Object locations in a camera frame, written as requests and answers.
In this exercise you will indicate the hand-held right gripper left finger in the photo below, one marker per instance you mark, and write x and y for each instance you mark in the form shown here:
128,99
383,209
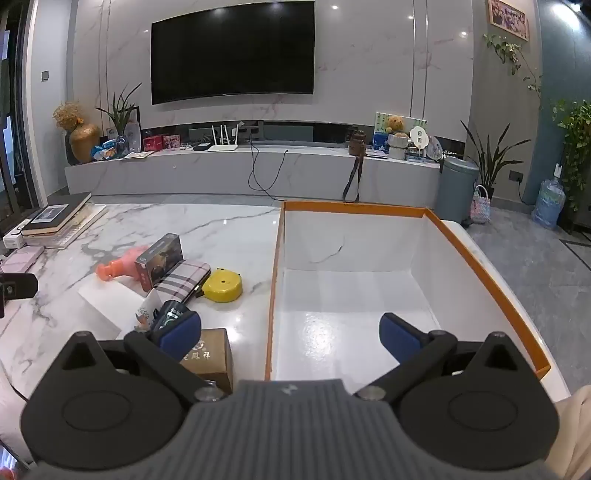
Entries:
180,334

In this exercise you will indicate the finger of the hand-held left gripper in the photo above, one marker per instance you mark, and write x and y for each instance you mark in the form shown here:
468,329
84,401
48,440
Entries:
21,285

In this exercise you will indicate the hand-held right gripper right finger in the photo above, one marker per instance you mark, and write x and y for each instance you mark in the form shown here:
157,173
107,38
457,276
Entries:
397,334

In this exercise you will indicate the dark green can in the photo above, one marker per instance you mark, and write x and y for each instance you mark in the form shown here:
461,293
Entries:
167,316

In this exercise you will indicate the small brown box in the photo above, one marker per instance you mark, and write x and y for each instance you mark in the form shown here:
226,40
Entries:
210,357

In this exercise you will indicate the white printed tube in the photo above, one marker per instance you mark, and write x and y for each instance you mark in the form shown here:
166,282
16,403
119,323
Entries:
145,314

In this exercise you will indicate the plaid case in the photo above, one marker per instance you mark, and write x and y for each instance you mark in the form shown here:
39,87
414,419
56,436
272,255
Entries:
182,279

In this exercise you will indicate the orange storage box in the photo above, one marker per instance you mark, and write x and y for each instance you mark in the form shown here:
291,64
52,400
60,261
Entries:
351,300

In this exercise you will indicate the yellow round toy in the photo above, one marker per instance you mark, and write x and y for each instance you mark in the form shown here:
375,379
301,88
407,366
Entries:
221,286

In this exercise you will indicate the dark card box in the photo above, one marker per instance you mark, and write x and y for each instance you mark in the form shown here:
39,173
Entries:
159,261

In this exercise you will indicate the pink case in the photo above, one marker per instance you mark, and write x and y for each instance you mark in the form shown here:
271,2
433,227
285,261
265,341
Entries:
21,258

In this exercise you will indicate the small white box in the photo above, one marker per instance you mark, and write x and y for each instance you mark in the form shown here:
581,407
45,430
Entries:
14,240

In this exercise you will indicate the stack of books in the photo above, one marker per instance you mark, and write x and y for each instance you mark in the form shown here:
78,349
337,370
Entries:
78,230

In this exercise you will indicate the black notebook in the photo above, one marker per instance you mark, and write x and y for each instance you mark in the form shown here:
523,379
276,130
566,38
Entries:
55,212

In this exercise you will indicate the woven bag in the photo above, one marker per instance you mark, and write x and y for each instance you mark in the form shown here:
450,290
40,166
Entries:
480,207

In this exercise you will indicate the grey trash bin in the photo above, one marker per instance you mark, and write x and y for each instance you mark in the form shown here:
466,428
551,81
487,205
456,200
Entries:
457,194

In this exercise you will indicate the gold vase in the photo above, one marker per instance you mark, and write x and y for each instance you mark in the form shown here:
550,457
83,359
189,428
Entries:
84,143

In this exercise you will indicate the blue snack packets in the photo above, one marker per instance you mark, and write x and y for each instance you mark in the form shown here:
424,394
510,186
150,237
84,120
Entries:
105,150

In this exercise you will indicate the loose papers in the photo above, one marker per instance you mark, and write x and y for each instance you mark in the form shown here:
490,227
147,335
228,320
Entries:
136,155

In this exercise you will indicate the dried flowers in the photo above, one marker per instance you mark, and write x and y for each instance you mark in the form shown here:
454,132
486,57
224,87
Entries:
68,115

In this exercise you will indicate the white pot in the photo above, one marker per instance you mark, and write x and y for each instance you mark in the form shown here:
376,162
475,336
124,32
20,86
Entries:
397,146

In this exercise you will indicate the small black box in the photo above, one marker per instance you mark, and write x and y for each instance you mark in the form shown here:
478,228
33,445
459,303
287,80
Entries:
202,146

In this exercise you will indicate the marble television console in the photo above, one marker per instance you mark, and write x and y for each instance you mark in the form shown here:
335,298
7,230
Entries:
300,170

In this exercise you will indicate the decorative plate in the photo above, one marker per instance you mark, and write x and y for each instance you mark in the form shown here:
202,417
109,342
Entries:
435,147

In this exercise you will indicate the white router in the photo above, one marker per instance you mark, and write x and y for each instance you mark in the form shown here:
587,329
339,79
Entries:
222,147

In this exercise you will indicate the green orchid plant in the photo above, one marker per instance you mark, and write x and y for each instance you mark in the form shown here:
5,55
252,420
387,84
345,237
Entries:
120,120

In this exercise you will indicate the red box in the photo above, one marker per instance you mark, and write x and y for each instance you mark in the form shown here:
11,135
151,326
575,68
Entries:
152,143

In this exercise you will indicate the pink printed box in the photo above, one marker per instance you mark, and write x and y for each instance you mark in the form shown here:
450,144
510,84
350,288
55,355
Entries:
171,141

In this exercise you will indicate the snake plant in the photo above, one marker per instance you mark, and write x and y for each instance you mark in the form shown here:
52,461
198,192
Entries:
489,161

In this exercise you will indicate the round white fan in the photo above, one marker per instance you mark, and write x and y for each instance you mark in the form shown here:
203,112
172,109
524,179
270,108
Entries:
419,136

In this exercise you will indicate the large water bottle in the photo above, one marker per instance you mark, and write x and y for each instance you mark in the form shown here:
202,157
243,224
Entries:
548,203

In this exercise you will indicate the person's beige clothing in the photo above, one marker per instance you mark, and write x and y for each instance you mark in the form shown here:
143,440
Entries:
575,434

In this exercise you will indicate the teddy bear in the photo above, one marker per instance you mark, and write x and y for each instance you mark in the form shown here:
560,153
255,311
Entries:
395,124

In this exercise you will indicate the teddy bear and picture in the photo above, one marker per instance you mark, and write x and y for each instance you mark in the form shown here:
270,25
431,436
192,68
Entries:
382,124

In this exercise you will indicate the ivy plant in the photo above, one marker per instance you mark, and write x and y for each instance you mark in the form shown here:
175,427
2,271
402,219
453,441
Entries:
577,138

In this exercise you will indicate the hanging vine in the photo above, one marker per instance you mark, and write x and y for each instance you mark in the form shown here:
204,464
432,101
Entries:
508,50

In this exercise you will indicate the brown camera bag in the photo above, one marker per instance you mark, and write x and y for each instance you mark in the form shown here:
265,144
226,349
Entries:
356,143

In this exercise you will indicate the wall socket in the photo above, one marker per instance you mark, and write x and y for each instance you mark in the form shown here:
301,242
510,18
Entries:
516,176

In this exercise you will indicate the black wall television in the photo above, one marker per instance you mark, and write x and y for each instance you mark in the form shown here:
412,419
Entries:
231,50

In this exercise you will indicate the framed wall picture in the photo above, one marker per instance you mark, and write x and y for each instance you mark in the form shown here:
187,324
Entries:
508,18

